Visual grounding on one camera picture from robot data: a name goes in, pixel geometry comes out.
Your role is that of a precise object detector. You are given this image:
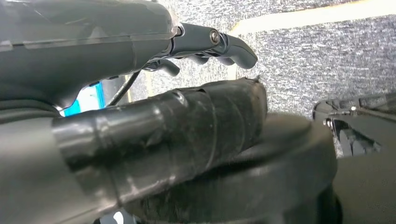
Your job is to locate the black robot foot mechanism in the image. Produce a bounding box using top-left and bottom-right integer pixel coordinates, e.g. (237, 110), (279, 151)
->
(311, 92), (396, 159)

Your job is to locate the black left hand cable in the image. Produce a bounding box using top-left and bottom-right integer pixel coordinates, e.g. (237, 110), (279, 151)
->
(106, 70), (141, 107)

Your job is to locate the blue metal shelving rack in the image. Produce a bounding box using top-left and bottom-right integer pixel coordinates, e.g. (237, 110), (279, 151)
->
(60, 81), (106, 118)

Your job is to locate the yellow floor tape square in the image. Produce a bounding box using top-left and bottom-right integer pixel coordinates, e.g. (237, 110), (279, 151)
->
(227, 0), (396, 81)

